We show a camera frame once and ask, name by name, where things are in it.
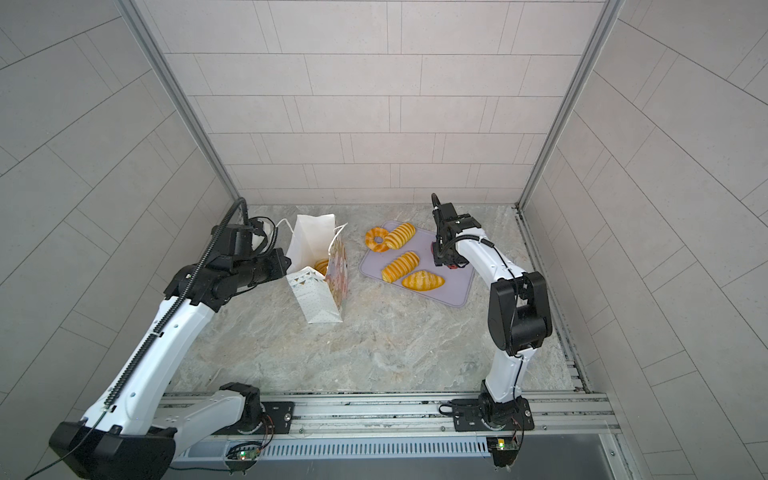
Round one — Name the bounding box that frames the lilac plastic tray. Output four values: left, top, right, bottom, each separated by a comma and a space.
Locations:
360, 221, 474, 307

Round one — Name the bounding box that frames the white cartoon paper bag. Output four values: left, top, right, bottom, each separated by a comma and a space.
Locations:
286, 214, 349, 324

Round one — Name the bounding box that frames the twisted fake bread top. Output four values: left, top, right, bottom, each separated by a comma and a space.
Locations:
314, 258, 330, 276

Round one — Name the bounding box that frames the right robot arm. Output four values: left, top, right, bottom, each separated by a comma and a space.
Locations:
431, 194, 553, 431

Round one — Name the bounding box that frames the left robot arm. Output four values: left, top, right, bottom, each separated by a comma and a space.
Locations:
49, 248, 291, 479

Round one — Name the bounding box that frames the fake croissant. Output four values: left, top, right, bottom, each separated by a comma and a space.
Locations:
401, 270, 445, 292

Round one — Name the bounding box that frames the striped spiral fake bread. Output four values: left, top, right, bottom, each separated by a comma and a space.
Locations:
381, 251, 420, 283

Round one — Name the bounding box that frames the left circuit board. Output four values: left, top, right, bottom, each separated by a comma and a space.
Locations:
226, 441, 263, 462

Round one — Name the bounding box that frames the circuit board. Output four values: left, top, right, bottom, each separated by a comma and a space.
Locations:
486, 436, 521, 468
226, 441, 263, 462

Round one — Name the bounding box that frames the right circuit board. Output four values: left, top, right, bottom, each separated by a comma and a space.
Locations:
486, 436, 521, 468

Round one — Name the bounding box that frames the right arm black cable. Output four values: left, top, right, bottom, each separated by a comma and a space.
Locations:
429, 191, 529, 397

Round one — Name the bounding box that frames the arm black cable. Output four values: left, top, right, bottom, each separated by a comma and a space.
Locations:
429, 191, 529, 397
23, 197, 278, 480

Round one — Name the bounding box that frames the ring shaped fake bread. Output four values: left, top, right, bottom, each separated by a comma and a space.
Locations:
365, 227, 389, 253

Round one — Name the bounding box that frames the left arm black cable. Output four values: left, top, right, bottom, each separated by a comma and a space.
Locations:
23, 197, 278, 480

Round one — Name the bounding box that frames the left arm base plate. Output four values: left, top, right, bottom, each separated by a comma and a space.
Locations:
213, 401, 296, 436

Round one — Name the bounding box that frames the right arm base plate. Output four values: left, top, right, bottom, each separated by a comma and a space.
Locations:
438, 397, 535, 432

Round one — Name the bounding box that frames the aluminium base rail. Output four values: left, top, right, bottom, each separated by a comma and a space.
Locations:
116, 389, 622, 445

